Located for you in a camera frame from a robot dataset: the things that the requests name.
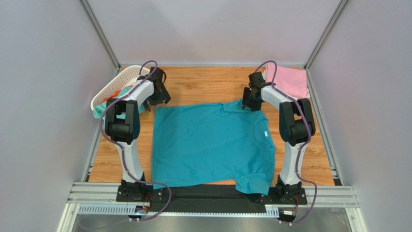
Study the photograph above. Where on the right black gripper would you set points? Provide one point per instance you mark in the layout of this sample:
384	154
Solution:
250	101

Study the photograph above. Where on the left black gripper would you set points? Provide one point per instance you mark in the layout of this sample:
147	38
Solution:
164	97

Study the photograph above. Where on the teal t shirt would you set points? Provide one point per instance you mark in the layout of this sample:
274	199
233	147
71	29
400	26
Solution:
204	143

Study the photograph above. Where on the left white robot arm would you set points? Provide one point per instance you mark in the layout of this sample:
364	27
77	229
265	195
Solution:
122	126

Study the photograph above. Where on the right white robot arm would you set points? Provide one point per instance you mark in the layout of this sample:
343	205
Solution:
296	127

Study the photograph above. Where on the white plastic laundry basket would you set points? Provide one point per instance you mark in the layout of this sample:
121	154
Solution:
127	77

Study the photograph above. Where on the orange garment in basket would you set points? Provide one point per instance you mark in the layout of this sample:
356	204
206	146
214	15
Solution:
115	94

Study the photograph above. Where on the folded pink t shirt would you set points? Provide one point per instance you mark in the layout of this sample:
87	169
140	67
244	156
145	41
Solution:
290	80

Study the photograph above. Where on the light mint t shirt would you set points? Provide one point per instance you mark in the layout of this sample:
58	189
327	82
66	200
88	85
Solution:
99	109

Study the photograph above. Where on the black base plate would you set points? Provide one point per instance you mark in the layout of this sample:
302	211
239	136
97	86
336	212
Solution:
211	199

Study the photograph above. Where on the aluminium frame rail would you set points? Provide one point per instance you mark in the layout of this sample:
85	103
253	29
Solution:
100	198

